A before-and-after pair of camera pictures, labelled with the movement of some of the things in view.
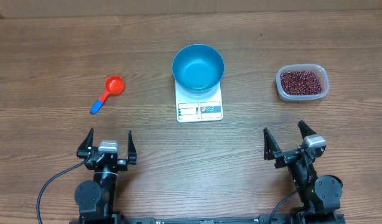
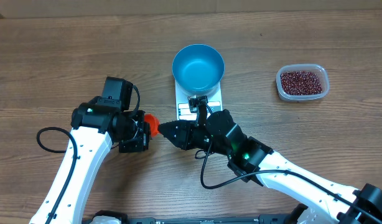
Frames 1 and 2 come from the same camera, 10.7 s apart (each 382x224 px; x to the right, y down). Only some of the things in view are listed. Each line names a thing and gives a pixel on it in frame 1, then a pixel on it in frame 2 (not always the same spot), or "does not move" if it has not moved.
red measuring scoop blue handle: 114,85 -> 153,122
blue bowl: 198,69 does not move
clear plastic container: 302,81 does not move
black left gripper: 122,163 -> 141,143
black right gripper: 271,151 -> 183,133
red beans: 300,83 does not move
